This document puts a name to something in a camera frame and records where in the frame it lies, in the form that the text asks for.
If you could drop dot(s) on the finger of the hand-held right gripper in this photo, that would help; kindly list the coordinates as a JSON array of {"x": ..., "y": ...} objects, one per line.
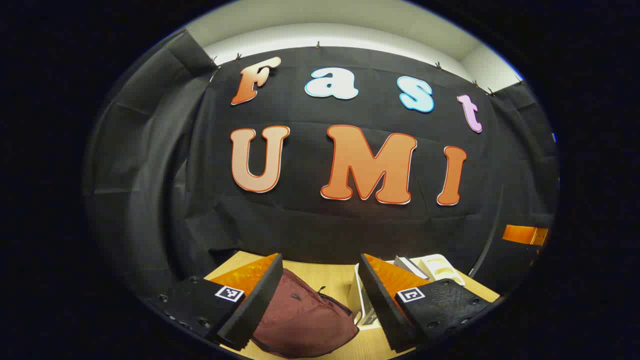
[{"x": 522, "y": 234}]

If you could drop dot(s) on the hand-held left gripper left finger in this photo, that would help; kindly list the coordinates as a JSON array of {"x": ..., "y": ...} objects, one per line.
[{"x": 260, "y": 300}]

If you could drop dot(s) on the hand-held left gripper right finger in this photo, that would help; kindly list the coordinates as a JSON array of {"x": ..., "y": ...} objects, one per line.
[{"x": 380, "y": 305}]

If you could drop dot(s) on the white plastic bookshelf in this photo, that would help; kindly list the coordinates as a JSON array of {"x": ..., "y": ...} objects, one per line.
[{"x": 356, "y": 295}]

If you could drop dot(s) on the maroon fabric schoolbag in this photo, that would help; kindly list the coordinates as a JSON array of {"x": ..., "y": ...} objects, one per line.
[{"x": 305, "y": 320}]

